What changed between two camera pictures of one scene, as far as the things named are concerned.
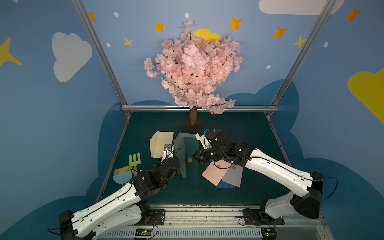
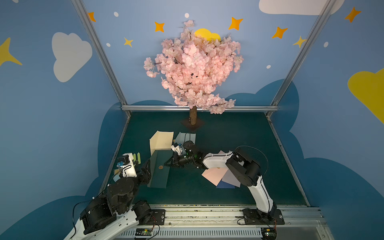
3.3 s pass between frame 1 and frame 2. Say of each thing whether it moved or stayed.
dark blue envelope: stayed
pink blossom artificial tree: stayed
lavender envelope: stayed
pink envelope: stayed
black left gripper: moved
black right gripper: moved
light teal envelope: stayed
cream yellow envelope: stayed
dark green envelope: moved
